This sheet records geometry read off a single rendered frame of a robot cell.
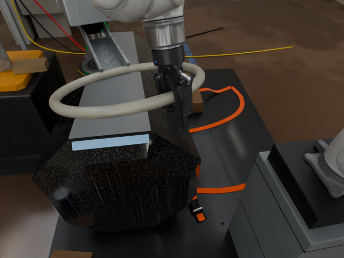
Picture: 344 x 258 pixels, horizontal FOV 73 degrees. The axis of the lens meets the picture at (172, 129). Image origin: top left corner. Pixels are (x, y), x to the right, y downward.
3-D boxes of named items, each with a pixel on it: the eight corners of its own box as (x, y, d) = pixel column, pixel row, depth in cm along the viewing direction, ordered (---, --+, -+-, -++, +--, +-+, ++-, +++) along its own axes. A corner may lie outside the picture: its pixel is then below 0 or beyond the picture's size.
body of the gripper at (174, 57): (191, 43, 53) (195, 83, 57) (168, 43, 59) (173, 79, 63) (165, 50, 49) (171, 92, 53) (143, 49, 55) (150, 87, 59)
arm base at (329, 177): (334, 142, 96) (342, 133, 92) (377, 190, 82) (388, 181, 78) (296, 147, 93) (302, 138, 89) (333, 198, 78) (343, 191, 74)
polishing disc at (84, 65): (79, 75, 129) (79, 73, 128) (85, 57, 144) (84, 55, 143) (118, 72, 131) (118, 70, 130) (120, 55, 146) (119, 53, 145)
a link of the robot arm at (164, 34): (167, 18, 57) (170, 43, 60) (134, 23, 52) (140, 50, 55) (192, 15, 50) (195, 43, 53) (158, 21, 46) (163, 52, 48)
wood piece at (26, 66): (14, 74, 152) (10, 67, 148) (18, 67, 159) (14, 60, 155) (47, 71, 155) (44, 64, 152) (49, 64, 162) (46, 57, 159)
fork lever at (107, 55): (68, 18, 136) (65, 9, 132) (101, 13, 142) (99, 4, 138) (93, 82, 93) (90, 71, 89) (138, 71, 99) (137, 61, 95)
